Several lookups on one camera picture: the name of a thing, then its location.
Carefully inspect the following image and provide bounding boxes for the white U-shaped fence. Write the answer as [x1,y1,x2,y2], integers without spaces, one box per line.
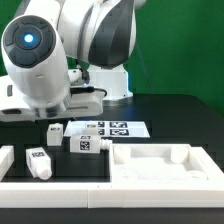
[0,146,224,208]

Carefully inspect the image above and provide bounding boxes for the white square tabletop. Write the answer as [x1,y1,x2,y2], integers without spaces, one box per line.
[109,144,224,183]

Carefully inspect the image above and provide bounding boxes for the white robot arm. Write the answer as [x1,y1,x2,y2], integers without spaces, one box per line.
[0,0,146,122]

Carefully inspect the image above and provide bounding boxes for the black and grey cables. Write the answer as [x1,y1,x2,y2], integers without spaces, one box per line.
[69,49,108,98]

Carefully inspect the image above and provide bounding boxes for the white marker sheet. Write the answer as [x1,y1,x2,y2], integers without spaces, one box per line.
[64,121,150,138]

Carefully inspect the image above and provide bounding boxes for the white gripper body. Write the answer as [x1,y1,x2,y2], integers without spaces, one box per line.
[0,76,104,122]

